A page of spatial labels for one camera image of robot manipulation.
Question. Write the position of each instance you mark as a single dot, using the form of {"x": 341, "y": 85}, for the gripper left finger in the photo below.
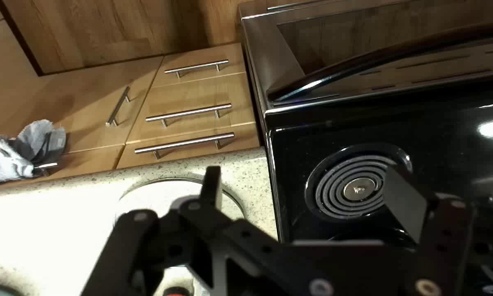
{"x": 133, "y": 242}

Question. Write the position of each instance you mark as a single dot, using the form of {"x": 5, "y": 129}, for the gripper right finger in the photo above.
{"x": 407, "y": 201}

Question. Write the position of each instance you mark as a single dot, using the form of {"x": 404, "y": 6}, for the glass lid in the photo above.
{"x": 160, "y": 198}

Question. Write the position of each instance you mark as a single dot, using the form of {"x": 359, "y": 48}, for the black stove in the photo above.
{"x": 436, "y": 131}

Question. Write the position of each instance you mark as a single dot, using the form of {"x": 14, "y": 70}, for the coil burner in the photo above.
{"x": 345, "y": 193}

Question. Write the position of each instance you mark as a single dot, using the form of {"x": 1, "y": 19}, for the wooden drawer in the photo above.
{"x": 234, "y": 148}
{"x": 90, "y": 158}
{"x": 201, "y": 53}
{"x": 189, "y": 96}

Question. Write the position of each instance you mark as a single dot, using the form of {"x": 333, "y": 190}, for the wooden cabinet door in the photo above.
{"x": 90, "y": 107}

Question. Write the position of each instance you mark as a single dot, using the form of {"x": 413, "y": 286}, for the grey cloth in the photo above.
{"x": 12, "y": 158}

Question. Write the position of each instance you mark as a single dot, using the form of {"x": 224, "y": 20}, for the oven door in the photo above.
{"x": 271, "y": 53}

